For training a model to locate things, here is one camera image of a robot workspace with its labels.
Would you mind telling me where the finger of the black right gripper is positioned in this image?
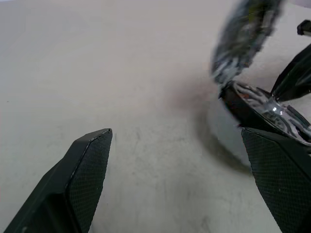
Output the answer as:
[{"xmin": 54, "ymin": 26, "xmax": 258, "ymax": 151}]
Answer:
[
  {"xmin": 296, "ymin": 19, "xmax": 311, "ymax": 37},
  {"xmin": 270, "ymin": 43, "xmax": 311, "ymax": 102}
]

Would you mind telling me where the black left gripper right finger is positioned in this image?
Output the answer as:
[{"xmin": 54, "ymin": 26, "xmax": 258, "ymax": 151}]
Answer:
[{"xmin": 241, "ymin": 127, "xmax": 311, "ymax": 233}]

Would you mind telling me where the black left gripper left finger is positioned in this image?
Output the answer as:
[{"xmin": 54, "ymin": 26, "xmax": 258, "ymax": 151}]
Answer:
[{"xmin": 2, "ymin": 128, "xmax": 113, "ymax": 233}]

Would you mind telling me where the silver spoked rotor black rim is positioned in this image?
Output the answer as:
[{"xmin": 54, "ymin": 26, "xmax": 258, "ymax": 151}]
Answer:
[{"xmin": 239, "ymin": 84, "xmax": 311, "ymax": 139}]

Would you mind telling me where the black motor housing with lid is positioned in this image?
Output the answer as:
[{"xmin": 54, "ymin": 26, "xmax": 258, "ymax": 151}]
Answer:
[{"xmin": 209, "ymin": 0, "xmax": 311, "ymax": 146}]

